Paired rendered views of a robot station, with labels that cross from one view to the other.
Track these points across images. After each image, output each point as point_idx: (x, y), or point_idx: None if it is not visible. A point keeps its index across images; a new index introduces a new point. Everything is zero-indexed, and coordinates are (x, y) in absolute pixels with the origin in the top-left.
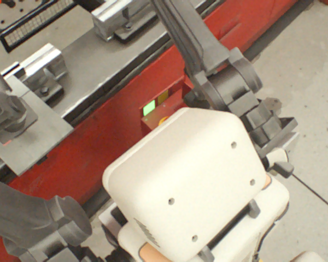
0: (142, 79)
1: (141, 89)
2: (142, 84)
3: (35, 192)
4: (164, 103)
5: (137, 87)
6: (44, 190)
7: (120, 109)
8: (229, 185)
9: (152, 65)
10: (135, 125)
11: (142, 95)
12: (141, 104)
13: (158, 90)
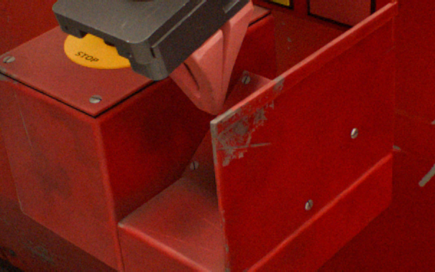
0: (433, 6)
1: (415, 62)
2: (426, 34)
3: None
4: (259, 13)
5: (397, 16)
6: (9, 27)
7: (297, 43)
8: None
9: None
10: (361, 240)
11: (420, 109)
12: (408, 160)
13: None
